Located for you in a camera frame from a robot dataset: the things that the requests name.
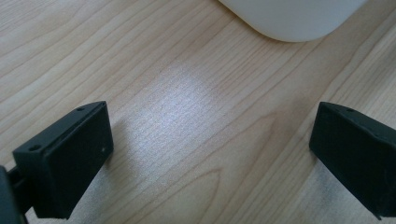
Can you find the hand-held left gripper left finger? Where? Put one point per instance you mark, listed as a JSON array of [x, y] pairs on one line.
[[71, 165]]

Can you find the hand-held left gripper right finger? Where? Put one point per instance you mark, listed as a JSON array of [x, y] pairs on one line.
[[355, 155]]

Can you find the white plastic basket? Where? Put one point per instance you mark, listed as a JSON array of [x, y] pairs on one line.
[[292, 18]]

